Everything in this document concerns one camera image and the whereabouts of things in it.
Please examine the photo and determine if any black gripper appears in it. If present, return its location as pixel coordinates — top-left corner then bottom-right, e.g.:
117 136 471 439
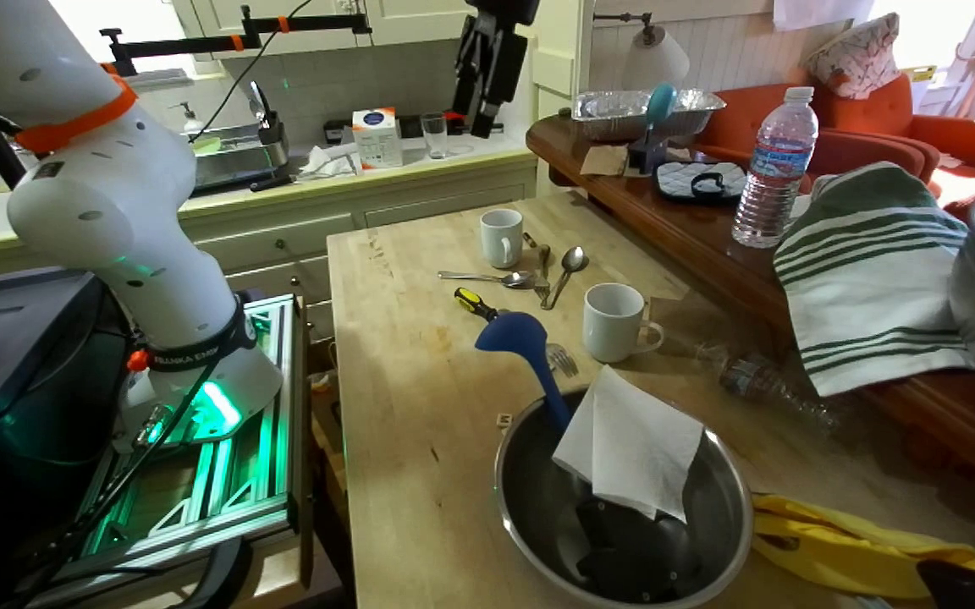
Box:
450 0 542 142

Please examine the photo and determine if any white kitchen counter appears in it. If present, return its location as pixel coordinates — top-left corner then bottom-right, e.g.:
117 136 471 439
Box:
0 144 542 309

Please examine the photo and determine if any clear drinking glass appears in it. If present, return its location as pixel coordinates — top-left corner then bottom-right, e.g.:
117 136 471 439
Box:
415 113 452 161

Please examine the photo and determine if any metal fork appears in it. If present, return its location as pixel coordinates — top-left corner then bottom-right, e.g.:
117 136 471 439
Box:
526 230 555 284

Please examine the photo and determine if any white blue box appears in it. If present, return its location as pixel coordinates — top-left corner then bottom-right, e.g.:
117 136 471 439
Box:
350 104 404 169

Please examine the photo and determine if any crushed clear plastic bottle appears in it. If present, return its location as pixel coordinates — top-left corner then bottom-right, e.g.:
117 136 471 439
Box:
665 327 844 439

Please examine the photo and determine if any black camera boom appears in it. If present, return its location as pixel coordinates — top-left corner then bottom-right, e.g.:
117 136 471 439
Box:
99 4 377 66

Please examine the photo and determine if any patterned cushion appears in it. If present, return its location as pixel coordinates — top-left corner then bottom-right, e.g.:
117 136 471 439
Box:
805 11 906 100

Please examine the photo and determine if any black item in bowl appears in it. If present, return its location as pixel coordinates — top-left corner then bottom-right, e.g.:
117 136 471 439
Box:
565 494 722 603

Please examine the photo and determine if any white paper napkin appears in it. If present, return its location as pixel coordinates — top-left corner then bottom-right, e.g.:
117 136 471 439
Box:
548 364 706 524

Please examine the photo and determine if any black white oven mitt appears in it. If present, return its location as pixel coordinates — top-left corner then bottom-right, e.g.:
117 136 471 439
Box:
653 153 751 206

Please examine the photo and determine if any yellow black screwdriver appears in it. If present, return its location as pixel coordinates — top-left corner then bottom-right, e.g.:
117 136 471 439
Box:
450 284 504 327

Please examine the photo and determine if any black block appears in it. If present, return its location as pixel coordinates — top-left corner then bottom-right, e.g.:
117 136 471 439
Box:
624 132 674 177

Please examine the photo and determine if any orange sofa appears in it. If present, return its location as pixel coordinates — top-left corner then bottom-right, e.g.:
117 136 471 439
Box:
694 71 975 221

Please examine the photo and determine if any metal spoon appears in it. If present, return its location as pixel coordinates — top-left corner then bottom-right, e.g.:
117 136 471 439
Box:
437 268 537 294
542 242 594 315

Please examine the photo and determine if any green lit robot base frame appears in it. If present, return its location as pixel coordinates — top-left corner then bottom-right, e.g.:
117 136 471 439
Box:
52 294 311 583

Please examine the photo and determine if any metal faucet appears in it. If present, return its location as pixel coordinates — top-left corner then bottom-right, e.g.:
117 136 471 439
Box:
239 79 299 194

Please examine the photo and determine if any white table lamp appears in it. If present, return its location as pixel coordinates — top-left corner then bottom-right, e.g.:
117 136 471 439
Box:
594 11 694 94

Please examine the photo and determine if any yellow banana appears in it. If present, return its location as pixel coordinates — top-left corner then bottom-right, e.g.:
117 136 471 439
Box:
749 490 975 603

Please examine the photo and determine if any labelled clear water bottle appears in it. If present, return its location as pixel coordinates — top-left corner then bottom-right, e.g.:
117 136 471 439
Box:
730 83 824 254

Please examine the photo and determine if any aluminium foil tray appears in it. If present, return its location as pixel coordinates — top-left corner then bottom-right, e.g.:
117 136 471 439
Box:
568 83 727 144

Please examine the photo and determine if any dark wooden side table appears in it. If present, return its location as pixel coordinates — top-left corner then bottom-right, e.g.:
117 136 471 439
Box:
526 113 975 534

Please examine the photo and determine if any blue spatula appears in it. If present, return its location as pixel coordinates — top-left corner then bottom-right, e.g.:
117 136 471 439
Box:
471 310 581 445

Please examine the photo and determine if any brown paper sheet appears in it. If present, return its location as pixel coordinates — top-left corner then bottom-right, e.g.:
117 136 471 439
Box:
577 142 634 183

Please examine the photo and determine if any white ceramic mug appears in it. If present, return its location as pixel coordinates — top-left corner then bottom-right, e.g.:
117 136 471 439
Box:
478 206 528 271
580 280 669 368

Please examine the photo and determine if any green striped white towel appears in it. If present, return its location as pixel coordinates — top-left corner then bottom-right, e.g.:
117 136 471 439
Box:
772 158 975 399

